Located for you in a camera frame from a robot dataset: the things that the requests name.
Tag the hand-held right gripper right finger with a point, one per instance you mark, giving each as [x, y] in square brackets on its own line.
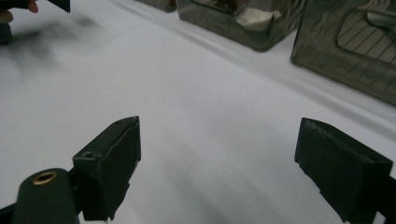
[342, 168]

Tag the grey transparent plastic bin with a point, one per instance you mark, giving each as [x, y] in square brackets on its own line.
[330, 71]
[267, 39]

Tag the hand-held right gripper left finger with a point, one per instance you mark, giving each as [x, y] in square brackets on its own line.
[107, 165]

